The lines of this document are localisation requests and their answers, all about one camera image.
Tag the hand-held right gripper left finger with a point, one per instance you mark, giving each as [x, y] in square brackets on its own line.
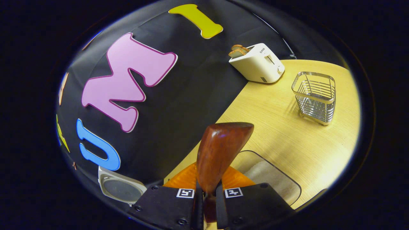
[166, 204]

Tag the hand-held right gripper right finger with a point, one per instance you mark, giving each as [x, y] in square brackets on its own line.
[252, 204]

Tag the white rice cooker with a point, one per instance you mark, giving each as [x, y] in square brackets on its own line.
[121, 190]

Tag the brown wooden spoon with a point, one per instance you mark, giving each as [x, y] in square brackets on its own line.
[220, 150]

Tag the clear plastic rice container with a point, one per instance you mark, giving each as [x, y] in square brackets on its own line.
[243, 158]

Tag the black backdrop cloth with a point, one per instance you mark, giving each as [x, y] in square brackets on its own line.
[191, 83]

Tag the white toaster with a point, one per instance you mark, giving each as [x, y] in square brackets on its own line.
[258, 67]

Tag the toasted bread slice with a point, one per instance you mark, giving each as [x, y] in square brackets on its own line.
[239, 47]
[238, 53]

